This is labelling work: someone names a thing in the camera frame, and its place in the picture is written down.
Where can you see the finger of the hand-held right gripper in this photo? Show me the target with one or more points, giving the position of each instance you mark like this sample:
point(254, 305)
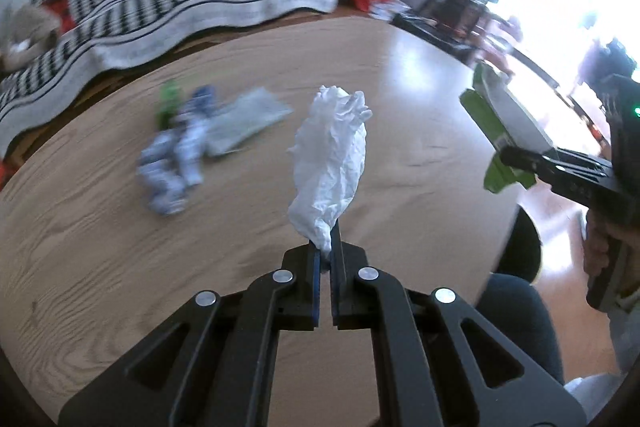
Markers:
point(545, 159)
point(531, 179)

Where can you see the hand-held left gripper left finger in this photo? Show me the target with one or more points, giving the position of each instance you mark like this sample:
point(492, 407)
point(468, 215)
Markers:
point(315, 287)

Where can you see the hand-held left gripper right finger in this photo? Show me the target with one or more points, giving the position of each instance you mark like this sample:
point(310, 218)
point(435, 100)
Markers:
point(336, 287)

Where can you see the green and white carton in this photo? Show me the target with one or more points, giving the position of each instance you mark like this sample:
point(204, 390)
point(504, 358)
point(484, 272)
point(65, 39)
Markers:
point(505, 117)

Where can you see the white tissue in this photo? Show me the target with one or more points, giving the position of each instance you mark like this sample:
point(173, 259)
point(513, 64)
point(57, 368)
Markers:
point(330, 157)

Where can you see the person's right forearm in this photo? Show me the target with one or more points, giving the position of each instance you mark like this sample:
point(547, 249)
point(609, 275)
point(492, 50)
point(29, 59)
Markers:
point(627, 332)

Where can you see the person's right hand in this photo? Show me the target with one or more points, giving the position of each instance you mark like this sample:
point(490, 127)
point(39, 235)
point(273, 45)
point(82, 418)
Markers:
point(596, 247)

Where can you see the person's leg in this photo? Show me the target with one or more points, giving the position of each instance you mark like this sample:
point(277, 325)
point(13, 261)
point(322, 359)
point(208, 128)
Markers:
point(520, 322)

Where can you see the grey flat packet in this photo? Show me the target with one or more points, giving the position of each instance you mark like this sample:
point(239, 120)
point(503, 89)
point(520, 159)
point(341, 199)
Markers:
point(250, 119)

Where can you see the black chair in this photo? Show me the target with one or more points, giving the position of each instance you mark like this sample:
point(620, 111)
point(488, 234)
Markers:
point(450, 7)

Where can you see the white polka dot wrapper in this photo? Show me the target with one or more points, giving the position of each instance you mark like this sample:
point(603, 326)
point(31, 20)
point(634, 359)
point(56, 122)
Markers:
point(162, 177)

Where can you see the crumpled blue white wrapper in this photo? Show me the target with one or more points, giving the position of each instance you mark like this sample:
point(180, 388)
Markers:
point(197, 117)

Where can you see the small green wrapper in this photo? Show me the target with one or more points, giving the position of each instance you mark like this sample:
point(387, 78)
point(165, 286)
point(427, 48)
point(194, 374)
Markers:
point(169, 104)

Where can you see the striped covered sofa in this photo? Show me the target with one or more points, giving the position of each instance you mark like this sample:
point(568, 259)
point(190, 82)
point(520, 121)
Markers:
point(150, 7)

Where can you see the red cushion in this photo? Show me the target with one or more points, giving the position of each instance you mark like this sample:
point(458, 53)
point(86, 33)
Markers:
point(62, 14)

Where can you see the brown plush toy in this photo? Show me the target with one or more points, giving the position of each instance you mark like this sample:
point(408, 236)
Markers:
point(25, 34)

